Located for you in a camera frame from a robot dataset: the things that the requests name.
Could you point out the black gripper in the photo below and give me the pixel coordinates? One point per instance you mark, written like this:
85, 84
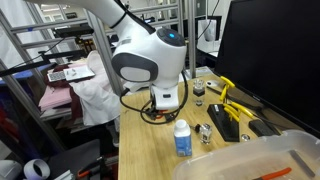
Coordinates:
171, 113

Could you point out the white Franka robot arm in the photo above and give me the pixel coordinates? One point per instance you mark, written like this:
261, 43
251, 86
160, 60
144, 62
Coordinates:
146, 53

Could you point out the clear plastic container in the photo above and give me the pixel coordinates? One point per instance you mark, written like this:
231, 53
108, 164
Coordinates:
246, 158

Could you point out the white bottle with blue label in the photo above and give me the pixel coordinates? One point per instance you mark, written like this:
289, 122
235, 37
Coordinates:
183, 140

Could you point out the small clear jar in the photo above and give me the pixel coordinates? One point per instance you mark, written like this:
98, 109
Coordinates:
199, 90

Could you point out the black hex key stand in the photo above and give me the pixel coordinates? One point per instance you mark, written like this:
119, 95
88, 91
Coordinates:
225, 123

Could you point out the white lab coat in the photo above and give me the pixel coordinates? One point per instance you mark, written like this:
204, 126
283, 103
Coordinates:
98, 96

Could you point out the small silver round disc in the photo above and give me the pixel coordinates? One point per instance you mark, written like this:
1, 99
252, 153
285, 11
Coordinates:
245, 137

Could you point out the white paper bag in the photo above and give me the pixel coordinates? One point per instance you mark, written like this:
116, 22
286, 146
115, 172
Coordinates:
209, 33

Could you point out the black power adapter box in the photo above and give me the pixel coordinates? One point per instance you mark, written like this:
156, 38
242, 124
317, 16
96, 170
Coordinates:
262, 128

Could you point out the white tablet with keyboard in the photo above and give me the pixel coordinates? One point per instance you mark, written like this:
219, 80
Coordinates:
71, 73

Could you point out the large black monitor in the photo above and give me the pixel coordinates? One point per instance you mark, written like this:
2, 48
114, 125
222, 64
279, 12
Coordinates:
276, 60

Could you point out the grey metal bar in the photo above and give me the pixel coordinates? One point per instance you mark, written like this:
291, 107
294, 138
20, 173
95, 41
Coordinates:
301, 164

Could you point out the white tape roll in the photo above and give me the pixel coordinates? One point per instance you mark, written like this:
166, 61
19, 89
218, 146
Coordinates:
36, 169

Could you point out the vertical aluminium frame post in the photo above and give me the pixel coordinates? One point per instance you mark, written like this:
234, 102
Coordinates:
191, 38

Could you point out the slanted aluminium frame post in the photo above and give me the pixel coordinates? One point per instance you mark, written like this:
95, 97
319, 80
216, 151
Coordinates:
105, 56

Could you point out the horizontal aluminium frame bars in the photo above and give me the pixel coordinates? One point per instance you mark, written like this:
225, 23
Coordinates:
66, 25

